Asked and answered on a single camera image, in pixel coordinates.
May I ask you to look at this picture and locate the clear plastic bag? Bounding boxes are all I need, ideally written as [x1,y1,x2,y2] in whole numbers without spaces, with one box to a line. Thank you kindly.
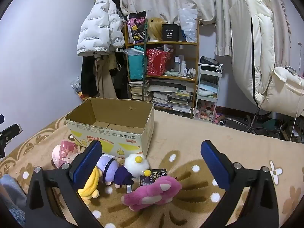
[178,8,198,43]

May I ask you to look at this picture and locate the white trolley cart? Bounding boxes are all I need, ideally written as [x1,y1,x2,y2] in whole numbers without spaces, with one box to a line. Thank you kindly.
[193,64,224,121]

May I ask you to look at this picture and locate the pile of books and papers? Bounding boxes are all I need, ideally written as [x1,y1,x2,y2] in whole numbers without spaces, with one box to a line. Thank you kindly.
[146,79,196,114]

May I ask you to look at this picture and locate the white padded chair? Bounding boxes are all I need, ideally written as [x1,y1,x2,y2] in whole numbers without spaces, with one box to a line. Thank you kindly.
[229,0,304,136]

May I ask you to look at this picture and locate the green pole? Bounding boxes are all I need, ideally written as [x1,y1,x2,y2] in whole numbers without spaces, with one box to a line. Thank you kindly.
[142,22,148,101]

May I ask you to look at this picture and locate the beige hanging garment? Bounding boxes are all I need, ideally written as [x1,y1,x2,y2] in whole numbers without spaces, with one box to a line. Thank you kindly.
[95,57,119,99]

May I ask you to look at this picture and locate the yellow plush toy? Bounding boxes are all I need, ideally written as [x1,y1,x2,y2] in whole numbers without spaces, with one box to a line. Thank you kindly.
[77,166,100,206]

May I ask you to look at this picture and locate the wooden shelf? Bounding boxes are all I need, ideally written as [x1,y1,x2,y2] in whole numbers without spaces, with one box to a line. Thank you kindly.
[124,21,200,119]

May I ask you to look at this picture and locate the purple-haired plush doll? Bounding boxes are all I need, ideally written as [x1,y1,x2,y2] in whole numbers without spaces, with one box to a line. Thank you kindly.
[95,154,136,189]

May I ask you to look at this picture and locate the pink packet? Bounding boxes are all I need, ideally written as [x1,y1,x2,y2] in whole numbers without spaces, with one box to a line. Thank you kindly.
[59,140,79,159]

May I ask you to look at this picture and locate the teal bag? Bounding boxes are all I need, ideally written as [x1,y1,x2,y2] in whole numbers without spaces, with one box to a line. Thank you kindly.
[127,46,145,80]

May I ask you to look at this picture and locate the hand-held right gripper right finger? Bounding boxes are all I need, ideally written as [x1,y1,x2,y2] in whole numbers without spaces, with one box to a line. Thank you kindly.
[200,140,279,228]

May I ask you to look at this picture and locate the magenta plush toy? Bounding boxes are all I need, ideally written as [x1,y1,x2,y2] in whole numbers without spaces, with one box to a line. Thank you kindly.
[121,176,183,212]

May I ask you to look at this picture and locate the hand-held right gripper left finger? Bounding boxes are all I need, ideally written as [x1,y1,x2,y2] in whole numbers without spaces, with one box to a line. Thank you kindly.
[25,140,103,228]

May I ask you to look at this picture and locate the white fluffy plush toy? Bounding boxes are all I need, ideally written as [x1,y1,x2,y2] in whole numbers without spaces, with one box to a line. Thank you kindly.
[123,154,152,178]

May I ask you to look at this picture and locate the blonde wig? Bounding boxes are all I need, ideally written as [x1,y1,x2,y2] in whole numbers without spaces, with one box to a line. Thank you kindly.
[147,17,167,42]

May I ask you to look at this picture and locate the dark hanging clothes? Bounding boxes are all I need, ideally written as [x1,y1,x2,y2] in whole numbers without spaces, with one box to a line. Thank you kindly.
[114,50,130,99]

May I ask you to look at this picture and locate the black tissue pack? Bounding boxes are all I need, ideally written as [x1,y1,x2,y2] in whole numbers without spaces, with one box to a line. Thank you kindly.
[138,169,169,187]

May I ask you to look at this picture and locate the pink swirl plush toy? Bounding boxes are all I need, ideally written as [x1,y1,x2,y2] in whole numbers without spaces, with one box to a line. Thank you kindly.
[52,145,79,169]

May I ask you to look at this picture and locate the blue white cloth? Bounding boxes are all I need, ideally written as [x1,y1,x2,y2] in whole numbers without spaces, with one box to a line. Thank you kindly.
[199,83,218,96]

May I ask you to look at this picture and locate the blue white plastic bag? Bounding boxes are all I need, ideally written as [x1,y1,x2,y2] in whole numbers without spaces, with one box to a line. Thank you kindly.
[70,76,82,94]

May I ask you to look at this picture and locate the group of white cosmetic bottles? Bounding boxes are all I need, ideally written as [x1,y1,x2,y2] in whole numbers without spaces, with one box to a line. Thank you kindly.
[174,55,197,78]

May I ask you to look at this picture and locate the white puffer jacket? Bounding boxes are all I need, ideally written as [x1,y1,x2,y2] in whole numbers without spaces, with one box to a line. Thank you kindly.
[76,0,125,57]

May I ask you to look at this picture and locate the grey cloth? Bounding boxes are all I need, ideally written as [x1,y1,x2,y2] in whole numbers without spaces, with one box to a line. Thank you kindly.
[0,174,26,228]

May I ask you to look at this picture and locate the printed cardboard box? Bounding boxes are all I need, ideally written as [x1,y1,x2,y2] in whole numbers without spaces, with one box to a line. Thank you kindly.
[65,97,155,159]

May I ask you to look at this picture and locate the pink items in cart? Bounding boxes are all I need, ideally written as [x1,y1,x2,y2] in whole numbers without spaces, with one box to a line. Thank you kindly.
[196,100,215,119]

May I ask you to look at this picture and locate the black hanging coat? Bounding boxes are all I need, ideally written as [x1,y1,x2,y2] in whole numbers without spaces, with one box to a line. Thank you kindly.
[81,52,99,98]

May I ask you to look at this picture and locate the black pink printed bag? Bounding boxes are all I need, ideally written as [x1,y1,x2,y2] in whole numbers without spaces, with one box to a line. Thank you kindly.
[127,11,148,44]

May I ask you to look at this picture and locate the stack of old books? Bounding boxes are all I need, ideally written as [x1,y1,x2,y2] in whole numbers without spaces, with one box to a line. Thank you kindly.
[128,80,150,101]

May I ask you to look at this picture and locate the black box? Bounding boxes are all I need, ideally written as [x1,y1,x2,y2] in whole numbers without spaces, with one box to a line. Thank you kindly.
[162,24,180,42]

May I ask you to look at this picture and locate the red gift bag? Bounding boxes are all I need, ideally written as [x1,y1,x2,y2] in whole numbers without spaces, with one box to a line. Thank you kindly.
[146,48,174,76]

